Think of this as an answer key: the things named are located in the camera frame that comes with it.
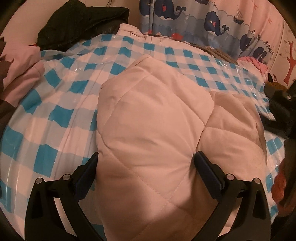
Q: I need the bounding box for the dark brown garment right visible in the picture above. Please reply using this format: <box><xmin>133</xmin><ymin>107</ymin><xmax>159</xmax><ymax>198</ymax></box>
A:
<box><xmin>260</xmin><ymin>82</ymin><xmax>295</xmax><ymax>139</ymax></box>

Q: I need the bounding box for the pink garment by curtain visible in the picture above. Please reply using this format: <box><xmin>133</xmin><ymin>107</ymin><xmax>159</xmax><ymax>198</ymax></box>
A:
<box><xmin>236</xmin><ymin>56</ymin><xmax>269</xmax><ymax>80</ymax></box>

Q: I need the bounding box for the whale print curtain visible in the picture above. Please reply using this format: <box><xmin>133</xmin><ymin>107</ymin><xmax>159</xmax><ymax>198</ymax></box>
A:
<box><xmin>139</xmin><ymin>0</ymin><xmax>284</xmax><ymax>64</ymax></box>

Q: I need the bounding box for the black jacket pile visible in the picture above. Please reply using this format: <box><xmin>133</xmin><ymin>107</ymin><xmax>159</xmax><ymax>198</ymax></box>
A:
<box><xmin>36</xmin><ymin>1</ymin><xmax>130</xmax><ymax>52</ymax></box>

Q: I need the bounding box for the white quilted duvet under bag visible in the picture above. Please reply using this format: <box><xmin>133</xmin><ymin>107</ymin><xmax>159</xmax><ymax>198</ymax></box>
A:
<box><xmin>117</xmin><ymin>24</ymin><xmax>199</xmax><ymax>50</ymax></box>

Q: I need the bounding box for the blue white checkered storage bag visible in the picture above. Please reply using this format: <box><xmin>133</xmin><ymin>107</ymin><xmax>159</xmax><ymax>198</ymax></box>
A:
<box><xmin>1</xmin><ymin>34</ymin><xmax>271</xmax><ymax>228</ymax></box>

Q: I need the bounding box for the pink purple folded garment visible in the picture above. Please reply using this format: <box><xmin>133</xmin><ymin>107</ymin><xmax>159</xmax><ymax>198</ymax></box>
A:
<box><xmin>1</xmin><ymin>37</ymin><xmax>45</xmax><ymax>108</ymax></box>

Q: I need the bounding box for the white quilted padded coat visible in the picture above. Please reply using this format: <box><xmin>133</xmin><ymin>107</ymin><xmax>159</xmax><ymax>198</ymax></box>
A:
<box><xmin>95</xmin><ymin>55</ymin><xmax>267</xmax><ymax>240</ymax></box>

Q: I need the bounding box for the brown grey garment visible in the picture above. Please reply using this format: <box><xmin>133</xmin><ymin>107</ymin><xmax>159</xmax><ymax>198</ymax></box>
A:
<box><xmin>192</xmin><ymin>44</ymin><xmax>238</xmax><ymax>65</ymax></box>

